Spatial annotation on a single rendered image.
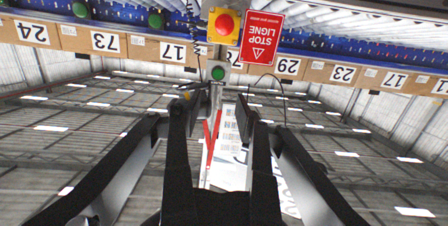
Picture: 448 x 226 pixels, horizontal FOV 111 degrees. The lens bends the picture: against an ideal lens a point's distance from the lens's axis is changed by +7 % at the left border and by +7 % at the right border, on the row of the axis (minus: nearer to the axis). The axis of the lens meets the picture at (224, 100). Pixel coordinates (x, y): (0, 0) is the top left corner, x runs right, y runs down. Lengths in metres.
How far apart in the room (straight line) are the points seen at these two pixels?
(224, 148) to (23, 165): 12.73
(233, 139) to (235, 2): 0.40
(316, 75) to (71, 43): 1.60
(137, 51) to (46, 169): 11.48
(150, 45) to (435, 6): 1.15
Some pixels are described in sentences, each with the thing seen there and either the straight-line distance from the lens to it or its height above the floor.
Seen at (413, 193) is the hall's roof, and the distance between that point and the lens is 16.13.
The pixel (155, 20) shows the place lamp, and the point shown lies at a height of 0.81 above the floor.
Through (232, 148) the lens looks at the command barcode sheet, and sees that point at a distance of 0.55.
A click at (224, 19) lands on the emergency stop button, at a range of 0.33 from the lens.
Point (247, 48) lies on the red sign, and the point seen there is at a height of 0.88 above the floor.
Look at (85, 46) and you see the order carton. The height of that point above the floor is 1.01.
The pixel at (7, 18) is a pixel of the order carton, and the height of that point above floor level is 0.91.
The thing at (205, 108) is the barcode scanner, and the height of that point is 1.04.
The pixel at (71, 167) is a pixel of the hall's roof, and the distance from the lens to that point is 11.65.
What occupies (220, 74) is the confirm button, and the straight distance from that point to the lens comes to 0.41.
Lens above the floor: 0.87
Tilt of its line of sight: 20 degrees up
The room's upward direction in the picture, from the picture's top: 172 degrees counter-clockwise
